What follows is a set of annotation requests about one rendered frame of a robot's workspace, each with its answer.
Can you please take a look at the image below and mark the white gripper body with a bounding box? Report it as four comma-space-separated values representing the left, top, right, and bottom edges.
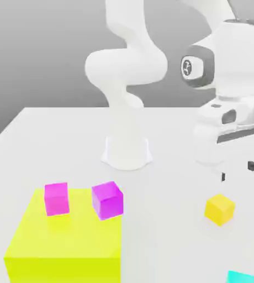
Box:
193, 123, 254, 169

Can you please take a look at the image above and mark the small purple cube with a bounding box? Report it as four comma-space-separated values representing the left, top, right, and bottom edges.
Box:
91, 181, 124, 222

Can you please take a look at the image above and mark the small yellow cube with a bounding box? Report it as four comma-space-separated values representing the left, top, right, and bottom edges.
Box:
204, 193, 236, 227

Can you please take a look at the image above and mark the small magenta cube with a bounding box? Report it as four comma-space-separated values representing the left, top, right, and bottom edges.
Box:
44, 182, 71, 217

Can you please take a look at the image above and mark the large yellow box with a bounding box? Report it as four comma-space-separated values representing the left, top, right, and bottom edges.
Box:
3, 187, 123, 283

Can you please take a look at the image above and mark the small cyan cube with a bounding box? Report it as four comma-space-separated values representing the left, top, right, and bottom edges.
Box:
226, 270, 254, 283

